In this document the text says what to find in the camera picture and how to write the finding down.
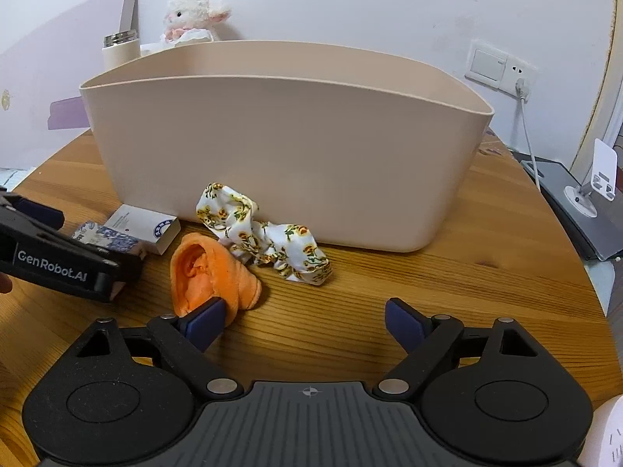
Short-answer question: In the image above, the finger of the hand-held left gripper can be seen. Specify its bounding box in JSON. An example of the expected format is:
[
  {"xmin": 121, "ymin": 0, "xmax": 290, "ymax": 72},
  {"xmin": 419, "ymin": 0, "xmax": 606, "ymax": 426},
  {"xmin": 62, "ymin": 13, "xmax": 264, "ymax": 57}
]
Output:
[
  {"xmin": 104, "ymin": 248, "xmax": 145, "ymax": 303},
  {"xmin": 0, "ymin": 192, "xmax": 65, "ymax": 231}
]

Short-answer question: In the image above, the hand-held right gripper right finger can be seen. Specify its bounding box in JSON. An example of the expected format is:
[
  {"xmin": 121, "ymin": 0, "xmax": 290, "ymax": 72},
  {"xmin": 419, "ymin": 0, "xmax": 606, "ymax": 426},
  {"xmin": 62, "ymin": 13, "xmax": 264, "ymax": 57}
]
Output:
[{"xmin": 374, "ymin": 298, "xmax": 539, "ymax": 400}]

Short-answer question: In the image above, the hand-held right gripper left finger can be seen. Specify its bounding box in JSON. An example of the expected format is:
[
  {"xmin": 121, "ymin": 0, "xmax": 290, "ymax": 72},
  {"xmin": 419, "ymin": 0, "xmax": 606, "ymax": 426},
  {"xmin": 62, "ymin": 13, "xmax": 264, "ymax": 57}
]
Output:
[{"xmin": 73, "ymin": 298, "xmax": 245, "ymax": 402}]

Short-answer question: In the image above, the blue floral fabric pouch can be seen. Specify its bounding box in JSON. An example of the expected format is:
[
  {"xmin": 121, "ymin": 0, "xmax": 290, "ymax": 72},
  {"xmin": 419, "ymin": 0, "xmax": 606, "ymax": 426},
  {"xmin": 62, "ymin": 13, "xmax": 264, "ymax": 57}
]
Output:
[{"xmin": 71, "ymin": 221, "xmax": 150, "ymax": 260}]

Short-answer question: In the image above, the orange cloth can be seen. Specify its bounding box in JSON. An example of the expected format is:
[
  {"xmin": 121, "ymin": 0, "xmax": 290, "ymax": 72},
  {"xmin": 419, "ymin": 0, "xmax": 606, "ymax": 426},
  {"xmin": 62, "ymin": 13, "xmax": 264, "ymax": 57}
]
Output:
[{"xmin": 169, "ymin": 232, "xmax": 265, "ymax": 325}]

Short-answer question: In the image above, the beige plastic storage basket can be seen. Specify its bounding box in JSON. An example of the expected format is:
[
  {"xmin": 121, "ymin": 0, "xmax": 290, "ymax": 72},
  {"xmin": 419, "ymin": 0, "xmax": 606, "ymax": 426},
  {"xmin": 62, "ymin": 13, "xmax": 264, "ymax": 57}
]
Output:
[{"xmin": 79, "ymin": 41, "xmax": 495, "ymax": 254}]

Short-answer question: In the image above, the small white card box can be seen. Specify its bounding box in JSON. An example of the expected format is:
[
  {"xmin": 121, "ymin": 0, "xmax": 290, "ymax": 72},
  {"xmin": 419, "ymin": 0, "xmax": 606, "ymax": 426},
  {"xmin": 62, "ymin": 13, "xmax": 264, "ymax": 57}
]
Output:
[{"xmin": 104, "ymin": 204, "xmax": 181, "ymax": 256}]

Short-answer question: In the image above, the patterned fabric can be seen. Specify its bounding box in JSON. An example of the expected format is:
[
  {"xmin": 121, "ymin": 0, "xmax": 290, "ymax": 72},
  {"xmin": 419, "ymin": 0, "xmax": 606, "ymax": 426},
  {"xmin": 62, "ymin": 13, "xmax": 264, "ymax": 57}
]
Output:
[{"xmin": 0, "ymin": 166, "xmax": 38, "ymax": 193}]

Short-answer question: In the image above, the purple box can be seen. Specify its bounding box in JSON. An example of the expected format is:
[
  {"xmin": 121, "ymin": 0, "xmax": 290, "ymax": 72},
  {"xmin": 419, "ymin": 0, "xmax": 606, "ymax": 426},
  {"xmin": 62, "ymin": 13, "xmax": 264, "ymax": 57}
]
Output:
[{"xmin": 47, "ymin": 96, "xmax": 91, "ymax": 131}]

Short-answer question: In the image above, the yellow floral white scrunchie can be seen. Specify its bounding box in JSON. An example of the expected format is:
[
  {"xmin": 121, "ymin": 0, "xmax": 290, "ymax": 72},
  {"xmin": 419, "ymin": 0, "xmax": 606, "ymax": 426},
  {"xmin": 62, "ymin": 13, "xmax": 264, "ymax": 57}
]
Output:
[{"xmin": 195, "ymin": 182, "xmax": 334, "ymax": 287}]

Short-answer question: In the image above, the white thermos bottle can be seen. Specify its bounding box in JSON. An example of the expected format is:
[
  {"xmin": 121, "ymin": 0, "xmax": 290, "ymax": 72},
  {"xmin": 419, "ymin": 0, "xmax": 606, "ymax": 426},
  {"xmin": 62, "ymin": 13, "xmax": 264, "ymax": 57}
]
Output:
[{"xmin": 100, "ymin": 30, "xmax": 143, "ymax": 74}]

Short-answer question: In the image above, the grey laptop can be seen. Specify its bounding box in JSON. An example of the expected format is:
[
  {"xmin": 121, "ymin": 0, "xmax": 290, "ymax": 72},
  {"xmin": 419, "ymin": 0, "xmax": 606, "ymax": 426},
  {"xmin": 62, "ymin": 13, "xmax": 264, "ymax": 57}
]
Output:
[{"xmin": 519, "ymin": 159, "xmax": 623, "ymax": 262}]

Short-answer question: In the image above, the grey flat board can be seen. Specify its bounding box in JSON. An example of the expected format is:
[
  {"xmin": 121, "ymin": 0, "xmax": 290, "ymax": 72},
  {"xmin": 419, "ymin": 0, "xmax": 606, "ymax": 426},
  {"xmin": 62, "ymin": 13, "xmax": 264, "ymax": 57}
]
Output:
[{"xmin": 119, "ymin": 0, "xmax": 141, "ymax": 35}]

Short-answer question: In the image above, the white plastic item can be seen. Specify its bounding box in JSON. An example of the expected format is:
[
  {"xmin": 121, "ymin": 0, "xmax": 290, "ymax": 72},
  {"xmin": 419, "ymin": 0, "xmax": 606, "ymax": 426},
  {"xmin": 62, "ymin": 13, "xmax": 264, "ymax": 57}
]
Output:
[{"xmin": 581, "ymin": 398, "xmax": 623, "ymax": 467}]

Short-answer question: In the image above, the white plush lamb toy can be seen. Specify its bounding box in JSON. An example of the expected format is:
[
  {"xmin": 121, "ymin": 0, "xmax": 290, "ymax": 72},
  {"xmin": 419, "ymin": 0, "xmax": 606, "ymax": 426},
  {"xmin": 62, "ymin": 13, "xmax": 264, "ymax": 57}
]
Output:
[{"xmin": 159, "ymin": 0, "xmax": 234, "ymax": 48}]

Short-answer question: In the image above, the white phone stand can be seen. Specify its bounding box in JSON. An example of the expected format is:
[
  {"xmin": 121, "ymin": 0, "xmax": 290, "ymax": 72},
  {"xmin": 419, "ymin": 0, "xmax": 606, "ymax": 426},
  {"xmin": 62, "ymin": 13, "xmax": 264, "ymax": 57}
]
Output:
[{"xmin": 563, "ymin": 138, "xmax": 619, "ymax": 219}]

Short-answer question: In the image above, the white plug with cable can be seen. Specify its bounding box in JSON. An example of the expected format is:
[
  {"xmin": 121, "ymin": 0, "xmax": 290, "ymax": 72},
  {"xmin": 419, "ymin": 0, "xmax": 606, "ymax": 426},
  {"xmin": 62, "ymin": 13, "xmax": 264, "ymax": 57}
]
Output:
[{"xmin": 514, "ymin": 76, "xmax": 542, "ymax": 190}]

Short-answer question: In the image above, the white wall switch socket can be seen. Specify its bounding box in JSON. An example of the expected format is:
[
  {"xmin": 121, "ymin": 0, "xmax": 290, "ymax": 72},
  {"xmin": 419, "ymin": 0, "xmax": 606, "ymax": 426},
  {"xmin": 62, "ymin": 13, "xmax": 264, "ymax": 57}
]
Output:
[{"xmin": 463, "ymin": 41, "xmax": 540, "ymax": 93}]

